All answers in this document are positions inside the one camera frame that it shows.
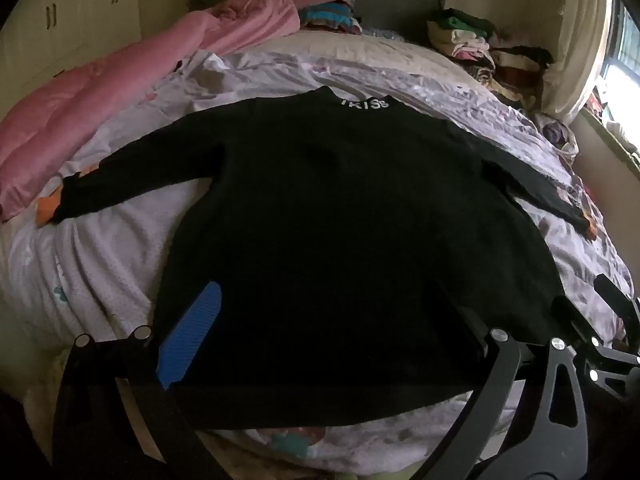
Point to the pile of mixed folded clothes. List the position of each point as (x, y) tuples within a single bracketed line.
[(480, 50)]

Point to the cream curtain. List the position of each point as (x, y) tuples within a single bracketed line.
[(575, 35)]

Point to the printed lilac bedsheet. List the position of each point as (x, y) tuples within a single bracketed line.
[(125, 240)]

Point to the barred window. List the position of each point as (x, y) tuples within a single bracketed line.
[(625, 45)]

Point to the stack of striped folded clothes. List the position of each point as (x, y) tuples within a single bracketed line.
[(330, 17)]

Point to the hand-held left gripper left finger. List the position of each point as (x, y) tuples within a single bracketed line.
[(190, 335)]

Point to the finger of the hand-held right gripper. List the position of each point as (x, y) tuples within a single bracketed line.
[(617, 300), (575, 322)]

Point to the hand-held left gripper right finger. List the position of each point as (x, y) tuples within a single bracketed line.
[(500, 375)]

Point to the purple crumpled cloth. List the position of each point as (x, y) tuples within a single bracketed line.
[(560, 132)]

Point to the black sweater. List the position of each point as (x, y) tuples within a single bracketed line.
[(325, 235)]

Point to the pink quilt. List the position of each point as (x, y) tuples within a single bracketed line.
[(100, 100)]

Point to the heap of assorted small cloths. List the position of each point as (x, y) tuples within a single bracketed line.
[(607, 115)]

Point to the cream wardrobe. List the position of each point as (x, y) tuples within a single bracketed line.
[(70, 15)]

